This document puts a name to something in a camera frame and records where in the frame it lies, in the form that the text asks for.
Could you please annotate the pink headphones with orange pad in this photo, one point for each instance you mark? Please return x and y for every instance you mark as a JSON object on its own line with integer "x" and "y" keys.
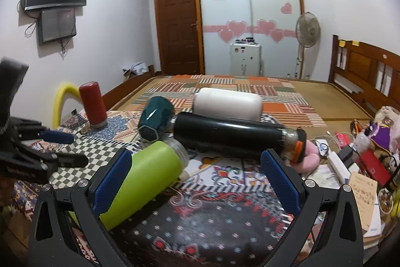
{"x": 303, "y": 155}

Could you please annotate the yellow foam tube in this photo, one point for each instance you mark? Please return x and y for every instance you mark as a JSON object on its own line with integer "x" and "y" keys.
{"x": 58, "y": 103}

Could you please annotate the patterned floral cloth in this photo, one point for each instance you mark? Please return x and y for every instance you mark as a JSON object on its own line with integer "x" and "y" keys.
{"x": 224, "y": 214}

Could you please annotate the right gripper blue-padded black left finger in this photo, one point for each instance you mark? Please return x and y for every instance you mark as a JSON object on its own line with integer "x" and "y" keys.
{"x": 52, "y": 241}

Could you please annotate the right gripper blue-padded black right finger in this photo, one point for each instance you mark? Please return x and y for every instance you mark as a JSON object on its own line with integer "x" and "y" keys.
{"x": 340, "y": 240}

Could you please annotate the green bottle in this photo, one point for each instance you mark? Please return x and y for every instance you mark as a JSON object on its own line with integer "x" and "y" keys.
{"x": 136, "y": 179}

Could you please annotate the woven straw bed mat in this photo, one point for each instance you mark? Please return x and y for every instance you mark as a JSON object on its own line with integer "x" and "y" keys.
{"x": 292, "y": 102}

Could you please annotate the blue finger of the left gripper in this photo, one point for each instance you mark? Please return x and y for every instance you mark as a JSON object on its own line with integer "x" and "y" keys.
{"x": 57, "y": 137}

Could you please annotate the clear spray bottle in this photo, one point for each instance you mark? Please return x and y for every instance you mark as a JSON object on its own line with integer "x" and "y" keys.
{"x": 361, "y": 142}

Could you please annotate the small dark wall monitor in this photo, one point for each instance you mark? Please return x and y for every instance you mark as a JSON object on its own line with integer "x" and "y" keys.
{"x": 56, "y": 24}

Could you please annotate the wooden bed headboard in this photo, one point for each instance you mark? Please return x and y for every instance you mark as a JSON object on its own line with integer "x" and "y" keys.
{"x": 368, "y": 74}

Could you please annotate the black thermos flask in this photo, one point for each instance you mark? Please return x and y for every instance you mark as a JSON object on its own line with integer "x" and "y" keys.
{"x": 234, "y": 137}

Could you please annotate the dark green mug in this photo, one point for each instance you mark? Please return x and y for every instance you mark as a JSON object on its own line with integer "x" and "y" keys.
{"x": 155, "y": 119}

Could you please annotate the bag at bed foot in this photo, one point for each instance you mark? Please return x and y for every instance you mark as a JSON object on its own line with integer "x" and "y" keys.
{"x": 135, "y": 70}

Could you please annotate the red bottle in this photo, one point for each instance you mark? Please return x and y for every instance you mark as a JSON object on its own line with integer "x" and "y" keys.
{"x": 93, "y": 104}

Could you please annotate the standing electric fan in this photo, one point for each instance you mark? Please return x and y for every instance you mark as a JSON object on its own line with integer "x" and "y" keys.
{"x": 307, "y": 33}

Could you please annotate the white cylindrical cup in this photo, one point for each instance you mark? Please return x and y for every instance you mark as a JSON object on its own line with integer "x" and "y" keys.
{"x": 214, "y": 102}

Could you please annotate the brown wooden door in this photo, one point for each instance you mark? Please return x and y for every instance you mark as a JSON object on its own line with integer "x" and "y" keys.
{"x": 176, "y": 24}

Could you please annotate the small white cabinet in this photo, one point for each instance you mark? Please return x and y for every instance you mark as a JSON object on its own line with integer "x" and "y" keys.
{"x": 245, "y": 59}

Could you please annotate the beige booklet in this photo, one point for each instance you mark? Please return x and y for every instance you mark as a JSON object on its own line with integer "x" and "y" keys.
{"x": 364, "y": 190}

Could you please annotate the purple dressed doll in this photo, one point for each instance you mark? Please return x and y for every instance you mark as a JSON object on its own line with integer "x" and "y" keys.
{"x": 378, "y": 133}

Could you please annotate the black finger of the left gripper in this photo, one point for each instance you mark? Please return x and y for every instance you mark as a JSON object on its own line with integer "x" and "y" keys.
{"x": 62, "y": 160}

